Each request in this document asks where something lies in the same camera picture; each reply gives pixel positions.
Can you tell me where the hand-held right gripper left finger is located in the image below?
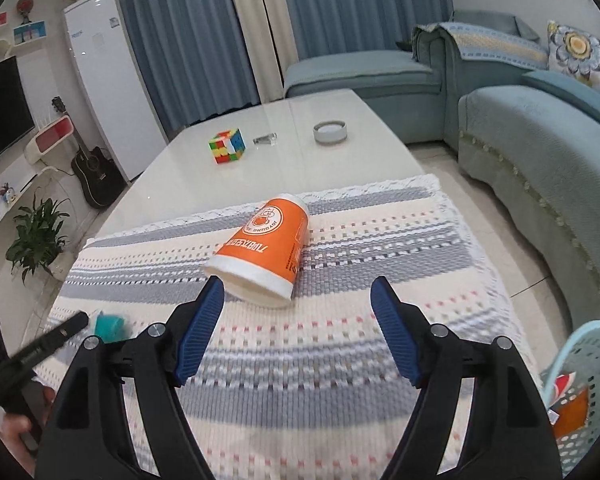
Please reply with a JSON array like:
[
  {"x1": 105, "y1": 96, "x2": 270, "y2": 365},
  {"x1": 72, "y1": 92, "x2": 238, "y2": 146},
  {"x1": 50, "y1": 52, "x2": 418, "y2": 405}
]
[{"x1": 34, "y1": 276, "x2": 226, "y2": 480}]

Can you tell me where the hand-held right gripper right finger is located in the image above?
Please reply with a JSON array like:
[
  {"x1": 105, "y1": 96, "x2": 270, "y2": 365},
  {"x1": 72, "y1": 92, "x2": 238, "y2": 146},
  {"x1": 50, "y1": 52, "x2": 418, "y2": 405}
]
[{"x1": 371, "y1": 275, "x2": 564, "y2": 480}]

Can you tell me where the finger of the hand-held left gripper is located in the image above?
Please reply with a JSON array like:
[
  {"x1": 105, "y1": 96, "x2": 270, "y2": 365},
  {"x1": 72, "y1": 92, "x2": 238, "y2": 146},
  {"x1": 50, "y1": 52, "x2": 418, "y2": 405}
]
[{"x1": 17, "y1": 311, "x2": 90, "y2": 362}]

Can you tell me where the orange paper cup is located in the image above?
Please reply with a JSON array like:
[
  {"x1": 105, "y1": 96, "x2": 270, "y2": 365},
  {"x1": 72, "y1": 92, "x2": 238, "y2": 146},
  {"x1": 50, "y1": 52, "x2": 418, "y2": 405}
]
[{"x1": 202, "y1": 194, "x2": 311, "y2": 309}]

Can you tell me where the red and white paper cup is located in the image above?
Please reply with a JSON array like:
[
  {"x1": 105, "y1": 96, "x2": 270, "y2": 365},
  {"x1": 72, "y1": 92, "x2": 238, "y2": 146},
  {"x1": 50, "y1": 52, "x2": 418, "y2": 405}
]
[{"x1": 550, "y1": 371, "x2": 578, "y2": 401}]

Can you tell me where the light blue plastic basket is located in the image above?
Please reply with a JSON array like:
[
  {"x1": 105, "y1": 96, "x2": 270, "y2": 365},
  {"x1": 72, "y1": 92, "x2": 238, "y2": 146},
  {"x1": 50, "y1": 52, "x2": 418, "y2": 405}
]
[{"x1": 537, "y1": 321, "x2": 600, "y2": 478}]

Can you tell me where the person's left hand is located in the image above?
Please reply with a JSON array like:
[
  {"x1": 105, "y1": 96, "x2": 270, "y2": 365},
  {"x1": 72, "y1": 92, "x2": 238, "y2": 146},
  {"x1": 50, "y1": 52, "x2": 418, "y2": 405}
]
[{"x1": 0, "y1": 412, "x2": 38, "y2": 463}]

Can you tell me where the green potted plant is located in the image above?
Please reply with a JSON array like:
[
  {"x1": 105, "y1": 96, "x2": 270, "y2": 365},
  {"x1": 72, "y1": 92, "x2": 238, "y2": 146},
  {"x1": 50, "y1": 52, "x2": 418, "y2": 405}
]
[{"x1": 5, "y1": 187, "x2": 73, "y2": 283}]

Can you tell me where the striped woven table cloth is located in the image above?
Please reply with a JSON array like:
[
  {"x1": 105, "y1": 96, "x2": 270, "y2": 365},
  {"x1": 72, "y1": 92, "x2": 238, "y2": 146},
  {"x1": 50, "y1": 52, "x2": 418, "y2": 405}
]
[{"x1": 32, "y1": 174, "x2": 543, "y2": 480}]

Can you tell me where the black acoustic guitar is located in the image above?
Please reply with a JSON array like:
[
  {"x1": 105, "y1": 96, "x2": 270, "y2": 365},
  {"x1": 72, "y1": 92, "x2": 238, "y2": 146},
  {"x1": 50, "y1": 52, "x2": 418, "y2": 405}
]
[{"x1": 51, "y1": 96, "x2": 127, "y2": 209}]

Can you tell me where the colourful puzzle cube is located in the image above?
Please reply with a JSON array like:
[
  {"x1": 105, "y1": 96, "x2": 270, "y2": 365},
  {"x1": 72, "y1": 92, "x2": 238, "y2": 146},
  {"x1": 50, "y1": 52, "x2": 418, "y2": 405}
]
[{"x1": 209, "y1": 127, "x2": 246, "y2": 165}]

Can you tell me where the red and white shelf box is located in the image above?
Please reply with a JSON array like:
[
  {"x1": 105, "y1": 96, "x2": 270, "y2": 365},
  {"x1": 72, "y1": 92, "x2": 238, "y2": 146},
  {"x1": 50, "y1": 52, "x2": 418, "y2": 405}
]
[{"x1": 24, "y1": 115, "x2": 75, "y2": 163}]

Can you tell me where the grey round ashtray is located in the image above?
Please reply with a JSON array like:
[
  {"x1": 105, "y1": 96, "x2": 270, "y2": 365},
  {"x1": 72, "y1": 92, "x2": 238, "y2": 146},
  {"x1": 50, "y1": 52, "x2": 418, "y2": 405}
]
[{"x1": 313, "y1": 120, "x2": 349, "y2": 147}]

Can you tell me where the blue fabric sofa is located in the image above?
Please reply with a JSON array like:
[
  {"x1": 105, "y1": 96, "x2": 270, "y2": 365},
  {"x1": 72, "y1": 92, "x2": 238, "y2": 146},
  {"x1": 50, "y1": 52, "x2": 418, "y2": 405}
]
[{"x1": 284, "y1": 10, "x2": 600, "y2": 331}]

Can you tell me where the black television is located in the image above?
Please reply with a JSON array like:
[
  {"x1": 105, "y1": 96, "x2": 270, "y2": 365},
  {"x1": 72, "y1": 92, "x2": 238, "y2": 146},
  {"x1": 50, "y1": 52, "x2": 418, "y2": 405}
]
[{"x1": 0, "y1": 55, "x2": 36, "y2": 176}]

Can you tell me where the white standing air conditioner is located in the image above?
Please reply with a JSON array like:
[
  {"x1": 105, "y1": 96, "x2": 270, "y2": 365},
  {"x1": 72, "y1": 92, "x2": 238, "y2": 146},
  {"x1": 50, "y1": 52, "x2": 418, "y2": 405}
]
[{"x1": 62, "y1": 0, "x2": 168, "y2": 183}]

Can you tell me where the plain blue cushion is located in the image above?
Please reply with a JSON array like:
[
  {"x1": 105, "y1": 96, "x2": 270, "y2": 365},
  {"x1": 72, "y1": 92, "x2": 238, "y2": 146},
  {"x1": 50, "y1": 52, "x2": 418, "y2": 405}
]
[{"x1": 522, "y1": 69, "x2": 600, "y2": 141}]

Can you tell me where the blue curtain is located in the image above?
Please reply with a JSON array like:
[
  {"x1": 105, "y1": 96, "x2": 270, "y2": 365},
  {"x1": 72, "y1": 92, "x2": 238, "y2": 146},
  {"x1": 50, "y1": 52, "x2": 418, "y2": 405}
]
[
  {"x1": 275, "y1": 0, "x2": 453, "y2": 61},
  {"x1": 112, "y1": 0, "x2": 261, "y2": 133}
]

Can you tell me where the blue patterned sofa armrest cover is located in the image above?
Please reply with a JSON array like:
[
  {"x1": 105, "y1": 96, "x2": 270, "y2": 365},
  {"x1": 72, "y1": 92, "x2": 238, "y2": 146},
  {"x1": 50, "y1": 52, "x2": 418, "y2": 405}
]
[{"x1": 412, "y1": 21, "x2": 551, "y2": 71}]

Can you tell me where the blue framed photo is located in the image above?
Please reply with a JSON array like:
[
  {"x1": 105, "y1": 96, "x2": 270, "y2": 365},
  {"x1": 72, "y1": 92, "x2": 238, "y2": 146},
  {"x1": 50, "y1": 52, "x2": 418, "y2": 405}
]
[{"x1": 13, "y1": 20, "x2": 47, "y2": 43}]

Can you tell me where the cream curtain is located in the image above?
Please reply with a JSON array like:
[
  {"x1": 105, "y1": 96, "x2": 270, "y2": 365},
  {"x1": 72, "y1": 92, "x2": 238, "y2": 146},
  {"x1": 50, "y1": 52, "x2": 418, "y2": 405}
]
[{"x1": 222, "y1": 0, "x2": 301, "y2": 106}]

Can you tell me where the floral cushion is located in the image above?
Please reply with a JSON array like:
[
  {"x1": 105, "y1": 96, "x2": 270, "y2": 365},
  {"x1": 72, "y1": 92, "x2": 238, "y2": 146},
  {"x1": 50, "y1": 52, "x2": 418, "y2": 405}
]
[{"x1": 547, "y1": 20, "x2": 600, "y2": 88}]

